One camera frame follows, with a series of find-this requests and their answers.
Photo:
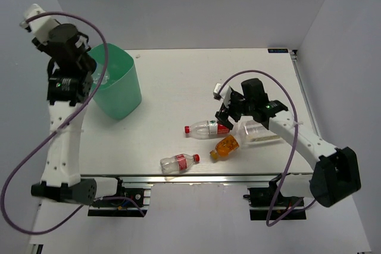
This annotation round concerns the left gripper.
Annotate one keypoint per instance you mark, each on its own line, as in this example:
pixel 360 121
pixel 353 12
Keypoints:
pixel 44 48

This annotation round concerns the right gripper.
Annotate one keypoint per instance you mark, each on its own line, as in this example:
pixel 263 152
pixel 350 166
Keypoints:
pixel 223 115

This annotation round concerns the large red label bottle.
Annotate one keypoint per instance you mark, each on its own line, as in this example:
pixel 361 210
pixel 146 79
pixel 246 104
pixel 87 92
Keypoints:
pixel 208 129

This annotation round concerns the orange juice bottle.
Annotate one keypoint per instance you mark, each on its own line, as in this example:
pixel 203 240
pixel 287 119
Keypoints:
pixel 224 148

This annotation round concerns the clear bottle blue label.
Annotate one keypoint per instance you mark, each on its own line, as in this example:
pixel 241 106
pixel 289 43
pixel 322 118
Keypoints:
pixel 101 78

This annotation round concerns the small red label bottle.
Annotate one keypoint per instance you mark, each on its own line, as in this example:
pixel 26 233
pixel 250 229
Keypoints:
pixel 178 163

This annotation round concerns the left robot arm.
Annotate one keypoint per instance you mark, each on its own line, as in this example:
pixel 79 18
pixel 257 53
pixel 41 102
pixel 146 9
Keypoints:
pixel 70 80

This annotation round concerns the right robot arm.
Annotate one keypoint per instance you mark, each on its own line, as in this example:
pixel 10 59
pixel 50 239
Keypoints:
pixel 335 171

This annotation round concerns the green plastic bin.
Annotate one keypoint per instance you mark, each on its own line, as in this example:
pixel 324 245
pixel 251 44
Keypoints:
pixel 119 93

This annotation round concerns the large clear bottle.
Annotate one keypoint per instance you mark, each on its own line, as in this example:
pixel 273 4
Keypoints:
pixel 252 133

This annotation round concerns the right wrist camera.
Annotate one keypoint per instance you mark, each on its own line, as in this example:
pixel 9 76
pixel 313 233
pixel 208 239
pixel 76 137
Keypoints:
pixel 223 93

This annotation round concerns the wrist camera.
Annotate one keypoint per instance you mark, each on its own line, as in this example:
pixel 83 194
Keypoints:
pixel 40 27
pixel 223 93

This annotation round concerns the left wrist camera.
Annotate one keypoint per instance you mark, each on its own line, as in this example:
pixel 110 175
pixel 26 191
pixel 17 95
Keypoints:
pixel 40 27

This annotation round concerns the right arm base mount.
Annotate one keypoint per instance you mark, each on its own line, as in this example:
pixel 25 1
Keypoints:
pixel 259 199

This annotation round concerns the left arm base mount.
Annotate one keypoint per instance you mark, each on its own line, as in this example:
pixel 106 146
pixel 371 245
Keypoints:
pixel 130 201

